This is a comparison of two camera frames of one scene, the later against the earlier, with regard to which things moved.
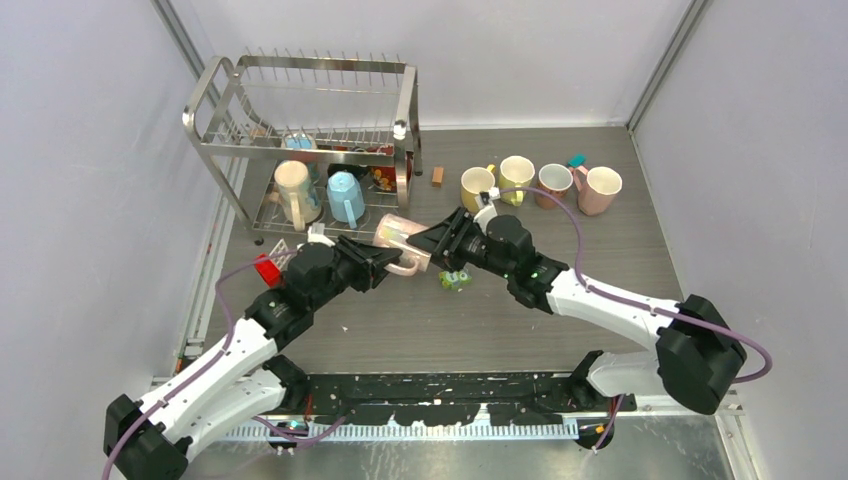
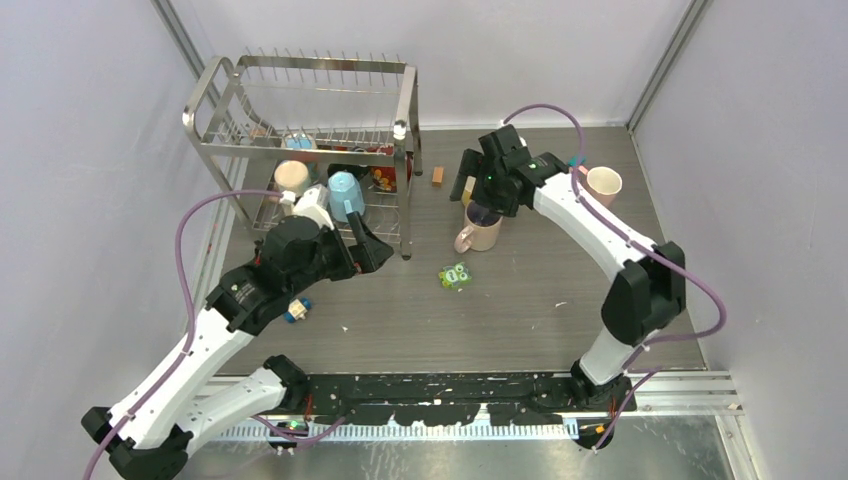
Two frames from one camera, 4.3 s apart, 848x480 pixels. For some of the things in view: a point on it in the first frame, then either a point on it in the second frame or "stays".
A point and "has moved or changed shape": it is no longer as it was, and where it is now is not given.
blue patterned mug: (299, 141) stays
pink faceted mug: (598, 189) stays
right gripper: (439, 240) to (474, 164)
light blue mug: (346, 198) stays
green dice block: (454, 280) stays
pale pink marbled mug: (392, 232) has moved or changed shape
